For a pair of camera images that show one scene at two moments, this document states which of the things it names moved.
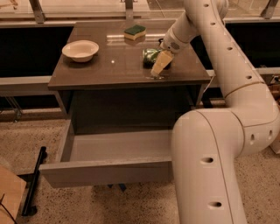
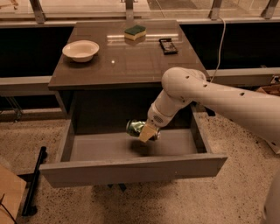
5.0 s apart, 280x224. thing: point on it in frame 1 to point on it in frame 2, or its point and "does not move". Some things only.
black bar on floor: [43, 151] does not move
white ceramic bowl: [80, 51] does not move
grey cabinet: [103, 79] does not move
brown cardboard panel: [12, 188] does not move
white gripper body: [171, 45] to [155, 117]
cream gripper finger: [164, 59] to [147, 131]
